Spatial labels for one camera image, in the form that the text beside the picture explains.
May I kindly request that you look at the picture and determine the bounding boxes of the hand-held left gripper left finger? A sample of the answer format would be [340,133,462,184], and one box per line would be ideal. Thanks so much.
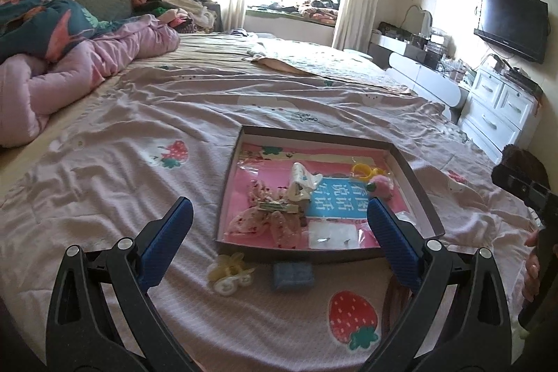
[46,196,197,372]

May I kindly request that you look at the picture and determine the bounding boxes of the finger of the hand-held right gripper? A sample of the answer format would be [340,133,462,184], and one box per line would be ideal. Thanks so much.
[492,162,539,205]

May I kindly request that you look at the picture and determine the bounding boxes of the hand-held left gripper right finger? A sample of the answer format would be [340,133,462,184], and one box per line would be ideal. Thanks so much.
[362,195,513,372]

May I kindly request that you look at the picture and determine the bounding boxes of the small clear plastic bag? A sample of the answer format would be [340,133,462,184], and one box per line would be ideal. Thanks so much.
[390,208,421,236]

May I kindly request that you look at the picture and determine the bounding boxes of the pink pom-pom hair clip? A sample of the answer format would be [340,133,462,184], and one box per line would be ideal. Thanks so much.
[368,175,394,197]

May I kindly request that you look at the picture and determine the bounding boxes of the clear bag with stud earrings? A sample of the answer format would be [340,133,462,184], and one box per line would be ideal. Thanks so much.
[307,221,364,251]

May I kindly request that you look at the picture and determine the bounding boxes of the brown oval hair barrette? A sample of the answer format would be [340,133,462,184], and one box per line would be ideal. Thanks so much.
[383,272,415,339]

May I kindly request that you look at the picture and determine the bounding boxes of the dark shallow cardboard box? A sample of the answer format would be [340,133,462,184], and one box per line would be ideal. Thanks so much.
[216,124,445,264]

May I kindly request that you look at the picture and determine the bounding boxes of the cream flower hair clip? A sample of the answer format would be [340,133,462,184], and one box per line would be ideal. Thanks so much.
[208,253,256,295]

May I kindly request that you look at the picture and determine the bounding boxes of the clear plastic hoop bag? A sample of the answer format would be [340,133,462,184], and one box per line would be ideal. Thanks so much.
[346,160,393,189]

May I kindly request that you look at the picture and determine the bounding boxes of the dotted bow hair clip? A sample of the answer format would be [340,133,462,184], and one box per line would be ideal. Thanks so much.
[227,180,308,249]

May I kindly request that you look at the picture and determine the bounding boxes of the small blue box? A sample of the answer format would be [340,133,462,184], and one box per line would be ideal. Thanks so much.
[272,262,314,293]

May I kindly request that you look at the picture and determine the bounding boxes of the translucent white claw clip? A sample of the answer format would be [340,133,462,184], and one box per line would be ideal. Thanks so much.
[288,162,324,204]

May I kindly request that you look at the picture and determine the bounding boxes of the person's right hand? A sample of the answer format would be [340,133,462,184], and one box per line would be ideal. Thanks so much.
[522,227,545,303]

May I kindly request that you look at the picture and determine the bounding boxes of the brown fuzzy plush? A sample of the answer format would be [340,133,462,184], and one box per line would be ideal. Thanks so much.
[501,145,548,181]

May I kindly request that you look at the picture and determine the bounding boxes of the bed with pink sheet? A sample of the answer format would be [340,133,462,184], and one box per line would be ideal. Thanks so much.
[0,33,545,372]

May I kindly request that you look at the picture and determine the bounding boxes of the white drawer dresser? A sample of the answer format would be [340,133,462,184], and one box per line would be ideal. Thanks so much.
[460,64,543,164]

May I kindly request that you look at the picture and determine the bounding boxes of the black set-top box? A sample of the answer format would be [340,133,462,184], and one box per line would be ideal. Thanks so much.
[492,64,543,94]

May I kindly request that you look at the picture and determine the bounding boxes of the white dressing table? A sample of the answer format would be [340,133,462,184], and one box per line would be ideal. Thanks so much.
[368,34,472,124]

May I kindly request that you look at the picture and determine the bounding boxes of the clear cosmetic organizer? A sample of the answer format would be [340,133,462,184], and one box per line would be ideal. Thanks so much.
[429,33,451,55]

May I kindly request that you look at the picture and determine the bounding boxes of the black television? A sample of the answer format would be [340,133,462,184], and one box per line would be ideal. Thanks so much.
[473,0,549,64]

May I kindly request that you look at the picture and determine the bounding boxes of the beige patterned blanket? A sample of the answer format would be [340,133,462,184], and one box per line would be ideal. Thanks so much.
[246,38,419,94]

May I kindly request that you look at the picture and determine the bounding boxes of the heart-shaped mirror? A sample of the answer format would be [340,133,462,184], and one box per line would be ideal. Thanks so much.
[403,5,432,37]

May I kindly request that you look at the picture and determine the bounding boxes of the pink quilt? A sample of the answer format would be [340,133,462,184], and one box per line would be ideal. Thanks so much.
[0,12,180,148]

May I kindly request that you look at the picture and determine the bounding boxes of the black case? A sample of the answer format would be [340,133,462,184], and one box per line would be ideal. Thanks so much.
[378,21,415,40]

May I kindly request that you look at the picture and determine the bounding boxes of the pile of clothes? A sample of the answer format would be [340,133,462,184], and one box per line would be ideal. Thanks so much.
[131,0,223,35]

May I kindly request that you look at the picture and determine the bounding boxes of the dark floral quilt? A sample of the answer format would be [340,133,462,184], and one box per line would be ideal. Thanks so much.
[0,0,110,63]

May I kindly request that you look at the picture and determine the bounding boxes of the clothes on window seat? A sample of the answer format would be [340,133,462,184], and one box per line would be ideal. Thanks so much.
[248,0,341,26]

